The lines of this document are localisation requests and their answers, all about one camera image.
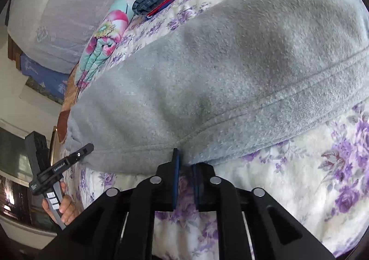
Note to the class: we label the brown pillow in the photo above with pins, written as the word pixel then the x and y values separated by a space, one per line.
pixel 62 124

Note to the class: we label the blue printed cloth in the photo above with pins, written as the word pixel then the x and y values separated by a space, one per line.
pixel 43 75

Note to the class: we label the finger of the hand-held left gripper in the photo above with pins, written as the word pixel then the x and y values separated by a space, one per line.
pixel 78 155

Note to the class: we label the green patterned board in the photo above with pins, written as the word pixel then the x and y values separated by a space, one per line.
pixel 40 89

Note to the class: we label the brown wooden frame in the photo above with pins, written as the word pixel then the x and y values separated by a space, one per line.
pixel 12 50

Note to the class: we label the person's left hand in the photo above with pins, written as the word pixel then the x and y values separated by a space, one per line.
pixel 69 210

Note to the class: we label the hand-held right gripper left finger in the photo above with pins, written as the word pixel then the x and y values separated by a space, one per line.
pixel 175 182

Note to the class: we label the white lace headboard cover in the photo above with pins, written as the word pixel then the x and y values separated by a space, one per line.
pixel 72 3

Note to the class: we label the folded floral quilt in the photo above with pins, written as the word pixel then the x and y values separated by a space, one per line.
pixel 101 46

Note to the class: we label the grey sweatshirt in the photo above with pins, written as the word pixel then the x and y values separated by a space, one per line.
pixel 201 75

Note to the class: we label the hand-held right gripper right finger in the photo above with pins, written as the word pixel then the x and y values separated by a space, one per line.
pixel 197 190

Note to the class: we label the purple floral bedsheet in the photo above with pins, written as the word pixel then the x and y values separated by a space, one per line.
pixel 317 190

